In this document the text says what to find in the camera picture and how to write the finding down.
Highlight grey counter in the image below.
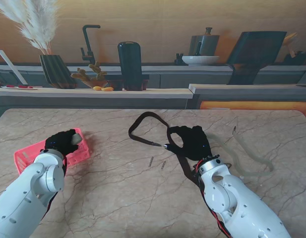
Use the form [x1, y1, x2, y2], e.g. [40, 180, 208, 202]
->
[188, 83, 306, 110]

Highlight dark brown webbing belt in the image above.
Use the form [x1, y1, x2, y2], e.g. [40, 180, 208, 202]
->
[128, 112, 205, 189]

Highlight black kitchen faucet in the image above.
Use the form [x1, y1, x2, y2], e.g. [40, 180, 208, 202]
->
[80, 24, 101, 65]

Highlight pale beige webbing belt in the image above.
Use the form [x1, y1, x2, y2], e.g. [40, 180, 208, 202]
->
[206, 125, 274, 177]

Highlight red black right arm cables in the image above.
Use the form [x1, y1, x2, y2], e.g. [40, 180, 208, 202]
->
[194, 161, 232, 238]

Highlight beige braided belt black leather ends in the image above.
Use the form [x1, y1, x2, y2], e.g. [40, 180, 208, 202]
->
[70, 131, 83, 146]

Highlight grey pot with lid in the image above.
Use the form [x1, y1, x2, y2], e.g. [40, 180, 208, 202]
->
[188, 27, 220, 57]

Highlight white leaning board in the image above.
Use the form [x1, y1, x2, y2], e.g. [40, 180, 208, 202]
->
[0, 49, 28, 86]

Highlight dark ribbed vase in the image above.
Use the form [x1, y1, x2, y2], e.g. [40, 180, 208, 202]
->
[39, 54, 78, 89]

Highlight red black arm cables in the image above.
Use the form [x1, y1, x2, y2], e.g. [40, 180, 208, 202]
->
[40, 155, 68, 221]
[194, 161, 232, 238]

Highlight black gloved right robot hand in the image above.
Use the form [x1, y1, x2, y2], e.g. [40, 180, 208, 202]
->
[163, 125, 213, 162]

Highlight tall dark canister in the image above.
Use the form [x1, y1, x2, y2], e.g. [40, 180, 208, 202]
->
[117, 41, 143, 91]

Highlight pink plastic storage basket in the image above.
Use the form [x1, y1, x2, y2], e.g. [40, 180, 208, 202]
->
[13, 127, 91, 174]

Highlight white pampas grass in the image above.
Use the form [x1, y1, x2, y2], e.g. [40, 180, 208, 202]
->
[0, 0, 59, 56]

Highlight dark utensil holder with utensils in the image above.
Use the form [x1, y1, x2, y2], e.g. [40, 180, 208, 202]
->
[283, 32, 306, 65]

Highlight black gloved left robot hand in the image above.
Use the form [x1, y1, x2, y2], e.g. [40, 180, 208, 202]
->
[40, 130, 80, 156]

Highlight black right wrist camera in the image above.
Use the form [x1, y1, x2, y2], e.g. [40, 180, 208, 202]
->
[193, 170, 203, 185]

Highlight white speckled bowl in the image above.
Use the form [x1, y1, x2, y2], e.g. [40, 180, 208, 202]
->
[182, 55, 220, 66]

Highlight red black left arm cables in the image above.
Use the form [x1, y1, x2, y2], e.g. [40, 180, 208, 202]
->
[40, 155, 68, 221]

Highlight plate with red slices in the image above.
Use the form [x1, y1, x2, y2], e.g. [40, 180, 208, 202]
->
[0, 84, 39, 90]

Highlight cactus plant in bowl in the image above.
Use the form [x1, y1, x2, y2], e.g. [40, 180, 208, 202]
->
[70, 61, 108, 89]

